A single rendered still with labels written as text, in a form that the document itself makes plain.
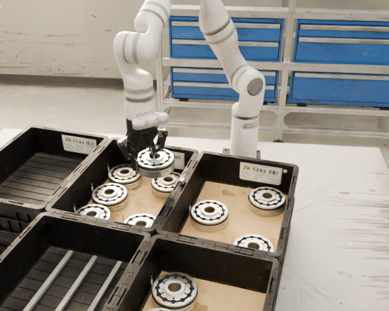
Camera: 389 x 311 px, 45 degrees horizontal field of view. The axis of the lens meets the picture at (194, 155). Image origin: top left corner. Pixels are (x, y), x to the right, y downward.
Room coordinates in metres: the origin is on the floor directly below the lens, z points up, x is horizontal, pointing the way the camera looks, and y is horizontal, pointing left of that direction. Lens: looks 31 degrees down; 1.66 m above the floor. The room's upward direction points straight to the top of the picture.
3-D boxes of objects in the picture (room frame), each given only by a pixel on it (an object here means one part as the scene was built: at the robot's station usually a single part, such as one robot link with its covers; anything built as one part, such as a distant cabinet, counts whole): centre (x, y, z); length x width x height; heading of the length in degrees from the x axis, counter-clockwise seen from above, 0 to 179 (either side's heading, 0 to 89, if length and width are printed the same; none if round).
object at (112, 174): (1.21, 0.22, 0.86); 0.10 x 0.10 x 0.01
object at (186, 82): (2.92, -0.20, 0.60); 0.72 x 0.03 x 0.56; 83
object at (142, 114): (1.02, 0.12, 1.17); 0.11 x 0.09 x 0.06; 29
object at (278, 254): (0.99, -0.10, 0.92); 0.40 x 0.30 x 0.02; 163
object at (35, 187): (1.17, 0.47, 0.87); 0.40 x 0.30 x 0.11; 163
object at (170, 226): (0.99, -0.10, 0.87); 0.40 x 0.30 x 0.11; 163
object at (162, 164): (1.05, 0.11, 1.01); 0.10 x 0.10 x 0.01
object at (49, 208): (1.08, 0.18, 0.92); 0.40 x 0.30 x 0.02; 163
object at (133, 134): (1.04, 0.13, 1.10); 0.08 x 0.08 x 0.09
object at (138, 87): (1.04, 0.14, 1.27); 0.09 x 0.07 x 0.15; 70
